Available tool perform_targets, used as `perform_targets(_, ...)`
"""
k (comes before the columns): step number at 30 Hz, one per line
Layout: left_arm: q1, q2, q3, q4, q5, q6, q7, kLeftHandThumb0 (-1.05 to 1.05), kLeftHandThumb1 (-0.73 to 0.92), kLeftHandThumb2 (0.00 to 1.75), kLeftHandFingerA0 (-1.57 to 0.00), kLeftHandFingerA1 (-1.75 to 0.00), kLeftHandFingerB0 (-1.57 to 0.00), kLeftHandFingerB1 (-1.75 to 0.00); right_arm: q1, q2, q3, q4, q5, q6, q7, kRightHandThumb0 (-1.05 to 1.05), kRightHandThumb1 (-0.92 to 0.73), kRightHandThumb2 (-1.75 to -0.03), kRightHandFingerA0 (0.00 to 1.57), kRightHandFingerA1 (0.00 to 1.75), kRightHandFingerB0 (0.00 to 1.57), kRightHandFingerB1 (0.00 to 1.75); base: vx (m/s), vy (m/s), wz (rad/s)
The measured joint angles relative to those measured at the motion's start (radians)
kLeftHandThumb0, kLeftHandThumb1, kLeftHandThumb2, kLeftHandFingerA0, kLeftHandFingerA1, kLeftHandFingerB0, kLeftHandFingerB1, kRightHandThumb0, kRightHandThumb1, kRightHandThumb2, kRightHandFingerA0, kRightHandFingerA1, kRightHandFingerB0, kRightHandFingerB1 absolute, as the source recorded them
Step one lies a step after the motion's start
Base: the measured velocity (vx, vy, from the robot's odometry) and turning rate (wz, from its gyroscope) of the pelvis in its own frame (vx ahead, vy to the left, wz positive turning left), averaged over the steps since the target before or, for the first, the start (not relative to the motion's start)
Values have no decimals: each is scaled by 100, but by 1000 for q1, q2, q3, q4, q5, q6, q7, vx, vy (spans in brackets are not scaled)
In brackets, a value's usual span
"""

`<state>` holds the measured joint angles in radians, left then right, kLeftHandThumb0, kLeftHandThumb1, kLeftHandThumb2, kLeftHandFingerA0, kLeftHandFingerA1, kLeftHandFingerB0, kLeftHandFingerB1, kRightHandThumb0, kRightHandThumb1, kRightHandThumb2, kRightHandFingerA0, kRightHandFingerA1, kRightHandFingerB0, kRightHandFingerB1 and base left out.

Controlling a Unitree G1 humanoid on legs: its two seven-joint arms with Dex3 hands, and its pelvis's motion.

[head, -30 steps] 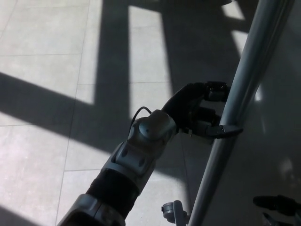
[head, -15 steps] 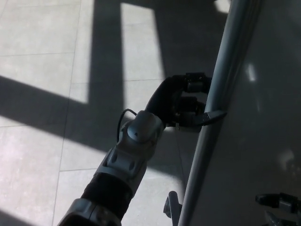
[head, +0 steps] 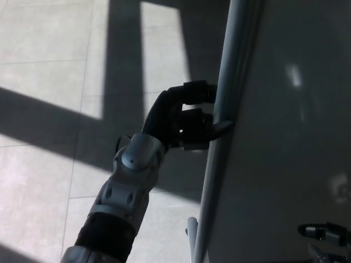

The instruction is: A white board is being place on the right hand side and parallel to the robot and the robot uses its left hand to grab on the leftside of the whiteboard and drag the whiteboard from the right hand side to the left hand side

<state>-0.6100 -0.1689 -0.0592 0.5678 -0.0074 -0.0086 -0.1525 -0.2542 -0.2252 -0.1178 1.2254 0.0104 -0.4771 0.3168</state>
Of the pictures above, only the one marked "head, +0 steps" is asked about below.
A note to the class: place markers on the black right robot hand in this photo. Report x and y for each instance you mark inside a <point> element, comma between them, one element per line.
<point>326,233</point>

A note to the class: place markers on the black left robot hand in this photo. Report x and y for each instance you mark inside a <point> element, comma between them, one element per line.
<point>170,115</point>

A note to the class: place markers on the grey refrigerator door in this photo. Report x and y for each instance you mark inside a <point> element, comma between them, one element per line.
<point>274,137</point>

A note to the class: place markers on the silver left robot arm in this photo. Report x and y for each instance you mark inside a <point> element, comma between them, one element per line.
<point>123,186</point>

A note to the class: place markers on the white whiteboard stand leg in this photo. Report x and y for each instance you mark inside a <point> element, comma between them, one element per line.
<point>191,238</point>

